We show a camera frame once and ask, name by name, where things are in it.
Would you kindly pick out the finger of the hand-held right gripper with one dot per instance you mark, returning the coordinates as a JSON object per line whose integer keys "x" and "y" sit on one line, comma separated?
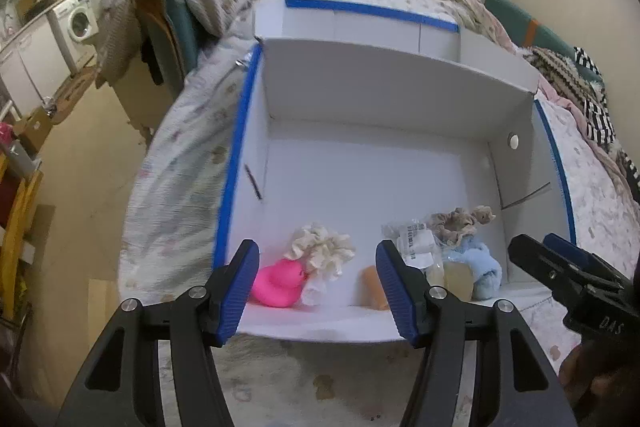
{"x": 575, "y": 252}
{"x": 540, "y": 262}

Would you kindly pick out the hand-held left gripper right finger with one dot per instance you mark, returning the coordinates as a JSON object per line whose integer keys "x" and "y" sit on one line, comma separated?
{"x": 397, "y": 292}

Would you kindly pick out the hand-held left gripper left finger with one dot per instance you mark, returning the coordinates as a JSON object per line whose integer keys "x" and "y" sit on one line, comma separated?
{"x": 237, "y": 297}

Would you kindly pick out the tan soft cylinder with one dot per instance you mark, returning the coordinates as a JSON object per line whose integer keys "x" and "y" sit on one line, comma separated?
{"x": 374, "y": 287}

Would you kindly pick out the pink rubber duck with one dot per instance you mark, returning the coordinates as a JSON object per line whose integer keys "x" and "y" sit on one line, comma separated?
{"x": 275, "y": 282}

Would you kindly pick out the clear plastic packet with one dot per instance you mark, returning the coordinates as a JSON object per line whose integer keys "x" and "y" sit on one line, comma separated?
{"x": 415, "y": 242}

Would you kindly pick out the light blue fluffy cloth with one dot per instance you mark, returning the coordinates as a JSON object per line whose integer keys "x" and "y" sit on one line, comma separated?
{"x": 485, "y": 267}

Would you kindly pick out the beige sponge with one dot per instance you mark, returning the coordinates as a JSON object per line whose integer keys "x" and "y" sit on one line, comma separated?
{"x": 457, "y": 279}

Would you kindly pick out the white fluffy cloth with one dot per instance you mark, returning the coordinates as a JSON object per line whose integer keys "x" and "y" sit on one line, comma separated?
{"x": 314, "y": 294}

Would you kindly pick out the cream scrunchie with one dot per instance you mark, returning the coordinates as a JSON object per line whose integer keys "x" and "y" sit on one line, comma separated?
{"x": 320, "y": 249}

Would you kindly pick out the beige scrunchie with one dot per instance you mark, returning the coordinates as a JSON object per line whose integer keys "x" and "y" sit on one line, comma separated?
{"x": 457, "y": 222}

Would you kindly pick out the blue and white cardboard box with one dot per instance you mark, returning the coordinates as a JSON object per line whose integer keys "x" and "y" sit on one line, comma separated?
{"x": 375, "y": 167}

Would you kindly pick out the person's right hand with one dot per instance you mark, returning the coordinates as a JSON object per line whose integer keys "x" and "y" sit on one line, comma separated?
{"x": 595, "y": 377}

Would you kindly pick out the pink blanket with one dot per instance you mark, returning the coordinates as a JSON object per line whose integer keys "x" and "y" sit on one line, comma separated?
{"x": 575, "y": 132}

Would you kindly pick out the bed with floral blanket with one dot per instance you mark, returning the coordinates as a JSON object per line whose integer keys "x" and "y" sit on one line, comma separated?
{"x": 190, "y": 167}

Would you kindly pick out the black and white striped cloth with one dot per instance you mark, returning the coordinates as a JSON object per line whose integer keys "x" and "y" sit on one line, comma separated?
{"x": 597, "y": 112}

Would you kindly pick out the yellow knitted blanket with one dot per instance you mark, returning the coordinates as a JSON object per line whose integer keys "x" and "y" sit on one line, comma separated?
{"x": 560, "y": 72}

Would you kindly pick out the wooden chair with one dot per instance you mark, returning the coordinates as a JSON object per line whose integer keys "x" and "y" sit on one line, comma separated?
{"x": 135, "y": 97}

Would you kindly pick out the yellow wooden rack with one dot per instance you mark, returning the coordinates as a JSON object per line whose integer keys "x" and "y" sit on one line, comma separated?
{"x": 20, "y": 217}

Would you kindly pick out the teal headboard cushion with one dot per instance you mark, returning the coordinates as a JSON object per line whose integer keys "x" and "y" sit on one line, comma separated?
{"x": 520, "y": 22}

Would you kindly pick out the brown cardboard box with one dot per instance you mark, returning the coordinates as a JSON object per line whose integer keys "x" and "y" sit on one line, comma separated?
{"x": 35, "y": 127}

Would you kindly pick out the teal cloth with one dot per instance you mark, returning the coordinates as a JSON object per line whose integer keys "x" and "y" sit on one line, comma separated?
{"x": 175, "y": 22}

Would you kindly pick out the white cabinet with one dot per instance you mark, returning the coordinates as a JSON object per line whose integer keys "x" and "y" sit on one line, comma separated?
{"x": 30, "y": 62}

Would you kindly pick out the white washing machine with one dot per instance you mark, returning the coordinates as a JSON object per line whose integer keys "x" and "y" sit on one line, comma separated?
{"x": 75, "y": 17}

